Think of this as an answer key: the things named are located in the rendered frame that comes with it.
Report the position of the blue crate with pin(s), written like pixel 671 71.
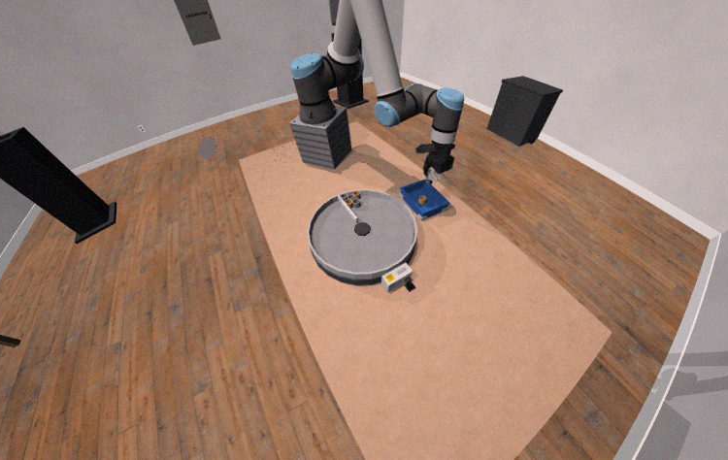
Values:
pixel 433 198

